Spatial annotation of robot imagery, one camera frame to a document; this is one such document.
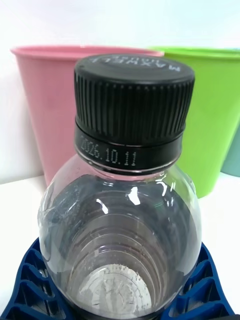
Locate pale blue plastic bin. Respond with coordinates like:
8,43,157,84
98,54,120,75
220,46,240,178

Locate pink plastic bin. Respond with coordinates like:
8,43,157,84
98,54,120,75
10,44,165,187

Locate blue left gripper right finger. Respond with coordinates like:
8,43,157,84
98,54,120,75
164,241,236,320

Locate clear plastic bottle black cap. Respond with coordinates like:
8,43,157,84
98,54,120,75
37,53,202,320

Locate yellow-green plastic bin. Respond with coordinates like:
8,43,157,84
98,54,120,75
147,45,240,200

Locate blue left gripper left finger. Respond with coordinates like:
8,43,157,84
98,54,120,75
9,236,70,320

